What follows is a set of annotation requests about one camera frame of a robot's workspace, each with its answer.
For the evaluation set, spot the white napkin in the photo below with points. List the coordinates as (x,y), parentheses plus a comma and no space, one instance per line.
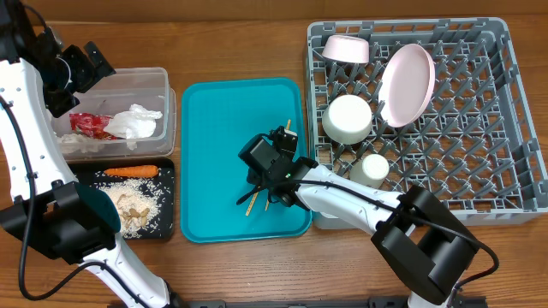
(135,123)

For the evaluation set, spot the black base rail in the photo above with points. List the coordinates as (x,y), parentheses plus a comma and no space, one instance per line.
(373,302)

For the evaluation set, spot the grey dishwasher rack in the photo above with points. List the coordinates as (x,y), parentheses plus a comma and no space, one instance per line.
(474,147)

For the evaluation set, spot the foil wrapper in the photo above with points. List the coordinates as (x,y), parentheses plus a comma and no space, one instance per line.
(78,143)

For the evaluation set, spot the white paper cup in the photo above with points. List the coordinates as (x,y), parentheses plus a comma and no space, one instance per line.
(370,171)

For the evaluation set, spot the teal plastic tray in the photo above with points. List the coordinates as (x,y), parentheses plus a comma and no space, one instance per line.
(218,119)

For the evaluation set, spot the pink bowl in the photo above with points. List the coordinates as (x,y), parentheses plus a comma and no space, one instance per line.
(341,48)

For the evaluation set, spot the black plastic tray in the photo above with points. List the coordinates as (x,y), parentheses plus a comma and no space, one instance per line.
(85,171)

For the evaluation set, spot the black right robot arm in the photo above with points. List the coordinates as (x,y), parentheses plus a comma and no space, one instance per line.
(426,246)

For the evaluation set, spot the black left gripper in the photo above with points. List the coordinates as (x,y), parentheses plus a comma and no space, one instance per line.
(86,71)

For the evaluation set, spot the clear plastic bin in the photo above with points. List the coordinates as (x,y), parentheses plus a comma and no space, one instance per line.
(148,87)

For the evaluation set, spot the pink plate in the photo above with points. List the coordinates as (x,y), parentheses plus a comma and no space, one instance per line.
(407,85)

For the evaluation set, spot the pale green bowl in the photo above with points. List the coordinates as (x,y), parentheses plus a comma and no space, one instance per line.
(347,120)

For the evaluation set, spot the orange carrot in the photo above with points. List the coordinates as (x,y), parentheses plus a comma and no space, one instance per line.
(142,171)

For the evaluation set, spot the red snack wrapper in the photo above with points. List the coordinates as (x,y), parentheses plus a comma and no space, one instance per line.
(91,125)

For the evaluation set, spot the peanuts and rice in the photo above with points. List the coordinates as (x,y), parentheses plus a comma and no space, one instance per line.
(145,205)

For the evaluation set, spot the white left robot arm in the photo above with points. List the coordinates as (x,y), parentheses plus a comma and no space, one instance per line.
(52,212)

